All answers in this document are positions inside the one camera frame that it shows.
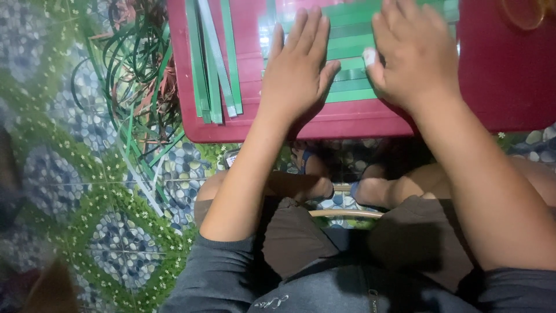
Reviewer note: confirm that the person's left hand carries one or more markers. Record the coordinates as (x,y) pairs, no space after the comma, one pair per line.
(293,87)

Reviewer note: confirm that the person's right hand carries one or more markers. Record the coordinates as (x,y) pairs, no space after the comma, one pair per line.
(412,61)

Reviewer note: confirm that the row of woven green strips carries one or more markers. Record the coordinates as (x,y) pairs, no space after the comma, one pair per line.
(349,41)

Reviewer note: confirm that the white finger tape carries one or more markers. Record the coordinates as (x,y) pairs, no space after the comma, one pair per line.
(369,56)

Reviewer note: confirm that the blue sandal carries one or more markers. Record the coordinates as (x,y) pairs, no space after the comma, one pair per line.
(306,161)

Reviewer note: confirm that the bundle of loose green strips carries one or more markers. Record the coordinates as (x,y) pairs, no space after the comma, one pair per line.
(213,61)

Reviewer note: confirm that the red plastic table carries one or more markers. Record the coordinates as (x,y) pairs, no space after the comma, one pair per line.
(499,74)

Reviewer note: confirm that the small phone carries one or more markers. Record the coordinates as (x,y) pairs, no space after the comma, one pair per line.
(231,158)

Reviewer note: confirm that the person's left leg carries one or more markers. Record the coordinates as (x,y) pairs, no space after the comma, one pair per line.
(299,184)

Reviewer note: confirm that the person's leg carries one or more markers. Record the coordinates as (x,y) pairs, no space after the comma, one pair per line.
(404,187)
(299,184)

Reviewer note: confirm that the orange plastic bowl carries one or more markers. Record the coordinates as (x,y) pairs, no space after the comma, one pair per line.
(523,13)

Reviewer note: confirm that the person's right leg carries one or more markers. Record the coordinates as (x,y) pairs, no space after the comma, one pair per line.
(404,187)

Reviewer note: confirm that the brown shorts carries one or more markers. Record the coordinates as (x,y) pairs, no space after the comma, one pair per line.
(299,239)

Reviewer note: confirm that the heap of tangled plastic strips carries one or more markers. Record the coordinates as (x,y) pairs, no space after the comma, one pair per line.
(134,69)

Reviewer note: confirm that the brown object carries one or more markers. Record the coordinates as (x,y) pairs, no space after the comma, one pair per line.
(50,291)

